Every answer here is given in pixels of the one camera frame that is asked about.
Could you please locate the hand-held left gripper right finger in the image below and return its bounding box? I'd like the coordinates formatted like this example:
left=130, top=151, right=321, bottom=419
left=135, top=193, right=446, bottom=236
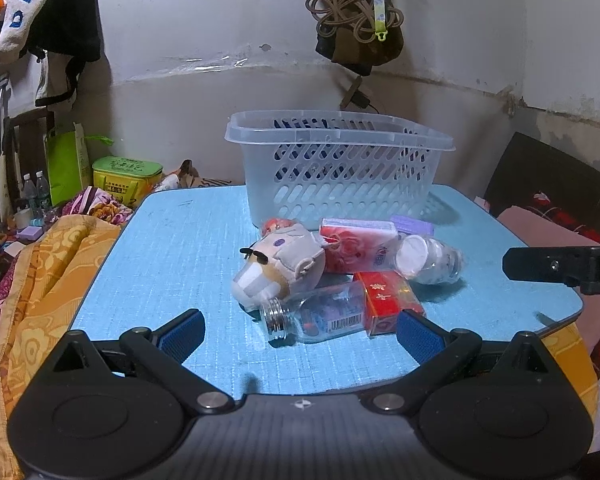
left=357, top=309, right=576, bottom=417

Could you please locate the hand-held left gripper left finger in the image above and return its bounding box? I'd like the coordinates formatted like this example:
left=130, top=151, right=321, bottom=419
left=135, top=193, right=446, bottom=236
left=27, top=308, right=236, bottom=417

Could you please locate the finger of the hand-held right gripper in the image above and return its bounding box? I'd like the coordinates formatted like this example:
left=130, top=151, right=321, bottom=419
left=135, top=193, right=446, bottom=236
left=502, top=245, right=600, bottom=296

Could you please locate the red cardboard box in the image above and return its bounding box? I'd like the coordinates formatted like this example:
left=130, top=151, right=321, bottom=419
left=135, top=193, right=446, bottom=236
left=352, top=270, right=427, bottom=337

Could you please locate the clear jar with white lid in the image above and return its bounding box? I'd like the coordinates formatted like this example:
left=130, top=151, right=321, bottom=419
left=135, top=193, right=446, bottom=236
left=395, top=234, right=465, bottom=285

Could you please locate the clear bottle with metal neck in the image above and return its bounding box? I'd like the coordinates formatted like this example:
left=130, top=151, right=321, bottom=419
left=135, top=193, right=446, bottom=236
left=259, top=281, right=369, bottom=345

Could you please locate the pink floral tissue pack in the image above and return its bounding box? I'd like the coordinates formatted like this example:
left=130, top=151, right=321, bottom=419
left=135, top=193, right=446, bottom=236
left=319, top=218, right=401, bottom=275

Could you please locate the small purple packet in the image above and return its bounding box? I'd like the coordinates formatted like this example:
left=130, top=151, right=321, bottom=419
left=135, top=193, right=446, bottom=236
left=390, top=214, right=435, bottom=237

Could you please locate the grey and white plush toy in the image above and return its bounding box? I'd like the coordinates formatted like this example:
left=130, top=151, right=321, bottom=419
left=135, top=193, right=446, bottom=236
left=231, top=222, right=329, bottom=312

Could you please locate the translucent white plastic basket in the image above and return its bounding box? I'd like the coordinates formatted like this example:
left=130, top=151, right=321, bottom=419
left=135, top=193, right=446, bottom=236
left=224, top=110, right=456, bottom=229

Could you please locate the pink cloth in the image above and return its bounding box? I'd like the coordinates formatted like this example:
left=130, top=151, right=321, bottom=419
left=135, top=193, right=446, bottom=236
left=495, top=207, right=600, bottom=357

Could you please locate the red and black blanket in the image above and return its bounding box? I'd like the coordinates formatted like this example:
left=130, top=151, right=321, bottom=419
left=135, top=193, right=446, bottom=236
left=524, top=190, right=600, bottom=247

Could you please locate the dark wooden headboard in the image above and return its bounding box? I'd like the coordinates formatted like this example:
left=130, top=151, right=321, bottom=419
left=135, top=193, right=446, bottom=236
left=482, top=132, right=600, bottom=249

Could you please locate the yellow bed sheet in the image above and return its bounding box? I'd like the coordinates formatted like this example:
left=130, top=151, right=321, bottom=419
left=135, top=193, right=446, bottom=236
left=542, top=319, right=600, bottom=413

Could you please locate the small pink object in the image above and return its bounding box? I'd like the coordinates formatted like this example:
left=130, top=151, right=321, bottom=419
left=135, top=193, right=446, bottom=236
left=260, top=217, right=296, bottom=236

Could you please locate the yellow patterned blanket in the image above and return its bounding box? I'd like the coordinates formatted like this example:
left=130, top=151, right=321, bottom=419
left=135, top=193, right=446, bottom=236
left=0, top=214, right=127, bottom=480

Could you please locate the brown paper packet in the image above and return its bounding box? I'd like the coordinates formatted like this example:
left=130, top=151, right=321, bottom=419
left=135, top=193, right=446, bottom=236
left=177, top=159, right=201, bottom=189

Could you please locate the green and yellow tin box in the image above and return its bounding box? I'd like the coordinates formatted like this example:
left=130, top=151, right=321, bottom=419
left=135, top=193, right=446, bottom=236
left=92, top=156, right=164, bottom=206

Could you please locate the green paper bag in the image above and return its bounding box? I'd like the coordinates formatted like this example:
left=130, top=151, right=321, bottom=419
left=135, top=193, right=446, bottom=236
left=43, top=122, right=114, bottom=207

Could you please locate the dark brown hanging bag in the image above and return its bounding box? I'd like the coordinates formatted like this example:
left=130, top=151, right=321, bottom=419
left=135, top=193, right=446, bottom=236
left=314, top=24, right=405, bottom=77

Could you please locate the white and black hanging garment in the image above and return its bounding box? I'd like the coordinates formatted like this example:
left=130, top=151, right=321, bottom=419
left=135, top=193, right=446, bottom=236
left=32, top=54, right=82, bottom=112

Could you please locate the white garment with blue letters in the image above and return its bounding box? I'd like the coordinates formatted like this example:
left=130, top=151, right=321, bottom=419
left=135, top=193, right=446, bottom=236
left=0, top=0, right=84, bottom=65

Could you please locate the black wall charger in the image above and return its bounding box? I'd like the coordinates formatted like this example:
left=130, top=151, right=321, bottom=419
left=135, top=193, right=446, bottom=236
left=339, top=75, right=382, bottom=114

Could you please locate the yellow-green strap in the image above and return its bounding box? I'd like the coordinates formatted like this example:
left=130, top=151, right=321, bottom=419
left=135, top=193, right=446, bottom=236
left=371, top=0, right=390, bottom=42

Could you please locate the brown coiled rope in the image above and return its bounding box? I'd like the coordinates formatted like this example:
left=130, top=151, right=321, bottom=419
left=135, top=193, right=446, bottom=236
left=305, top=0, right=405, bottom=44

